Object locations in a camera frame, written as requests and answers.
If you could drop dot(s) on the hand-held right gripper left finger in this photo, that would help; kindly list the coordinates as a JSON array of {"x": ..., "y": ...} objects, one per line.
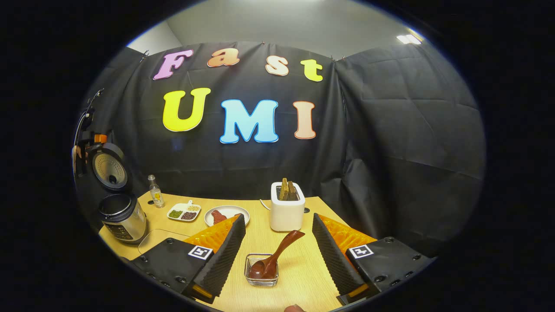
[{"x": 227, "y": 260}]

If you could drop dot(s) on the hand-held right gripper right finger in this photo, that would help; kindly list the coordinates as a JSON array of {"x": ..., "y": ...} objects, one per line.
[{"x": 331, "y": 260}]

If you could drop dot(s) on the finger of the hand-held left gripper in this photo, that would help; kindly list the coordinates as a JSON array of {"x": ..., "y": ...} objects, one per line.
[{"x": 101, "y": 138}]

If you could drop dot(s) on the brown wooden spoon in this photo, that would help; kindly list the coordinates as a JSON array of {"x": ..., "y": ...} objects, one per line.
[{"x": 282, "y": 249}]

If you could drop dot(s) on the black and silver rice cooker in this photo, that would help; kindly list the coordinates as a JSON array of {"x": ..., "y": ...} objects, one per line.
[{"x": 123, "y": 219}]

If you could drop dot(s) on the round white plate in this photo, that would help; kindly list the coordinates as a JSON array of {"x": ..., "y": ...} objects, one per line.
[{"x": 236, "y": 210}]

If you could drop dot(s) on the white toaster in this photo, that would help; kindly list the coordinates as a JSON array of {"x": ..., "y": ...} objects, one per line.
[{"x": 287, "y": 216}]

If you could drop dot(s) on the white divided dish of beans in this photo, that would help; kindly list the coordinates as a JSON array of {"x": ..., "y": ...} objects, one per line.
[{"x": 175, "y": 214}]

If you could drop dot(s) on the brown toast slice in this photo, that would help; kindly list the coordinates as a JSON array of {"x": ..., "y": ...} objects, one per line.
[
  {"x": 293, "y": 192},
  {"x": 284, "y": 190}
]

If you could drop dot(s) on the small clear glass bottle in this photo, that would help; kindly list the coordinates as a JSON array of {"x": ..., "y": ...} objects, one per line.
[{"x": 156, "y": 195}]

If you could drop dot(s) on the small ceiling light panel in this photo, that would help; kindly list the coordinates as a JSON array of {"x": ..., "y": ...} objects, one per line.
[{"x": 409, "y": 39}]

